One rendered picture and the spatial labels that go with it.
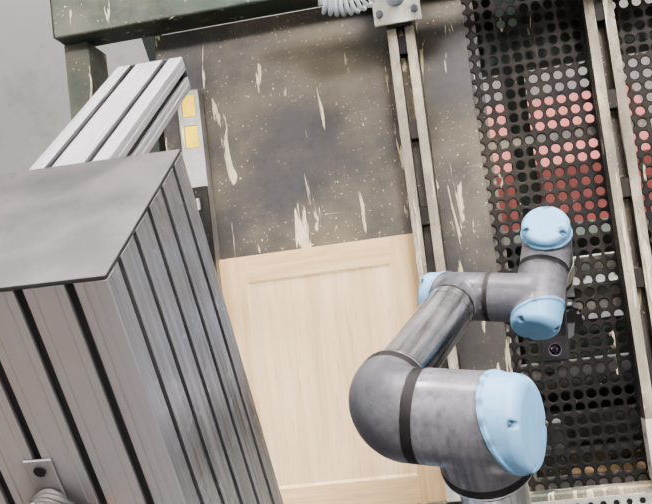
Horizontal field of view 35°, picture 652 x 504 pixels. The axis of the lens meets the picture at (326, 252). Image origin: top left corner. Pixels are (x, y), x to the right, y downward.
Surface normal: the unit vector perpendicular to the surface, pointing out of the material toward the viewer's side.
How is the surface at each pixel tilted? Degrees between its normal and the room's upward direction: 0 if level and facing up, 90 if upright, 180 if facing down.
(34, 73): 90
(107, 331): 90
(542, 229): 27
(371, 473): 56
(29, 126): 90
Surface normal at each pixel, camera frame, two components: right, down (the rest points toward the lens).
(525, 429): 0.88, -0.10
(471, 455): -0.34, 0.54
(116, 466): -0.12, 0.50
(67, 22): -0.18, -0.08
